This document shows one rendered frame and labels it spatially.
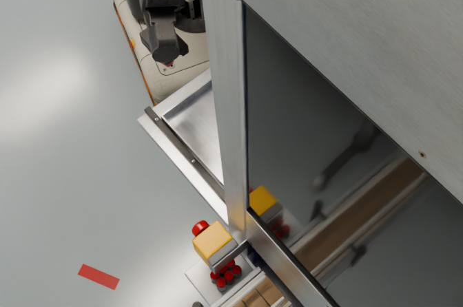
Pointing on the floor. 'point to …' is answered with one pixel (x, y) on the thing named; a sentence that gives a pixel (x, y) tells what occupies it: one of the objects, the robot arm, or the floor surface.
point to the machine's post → (229, 83)
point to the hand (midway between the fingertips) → (169, 62)
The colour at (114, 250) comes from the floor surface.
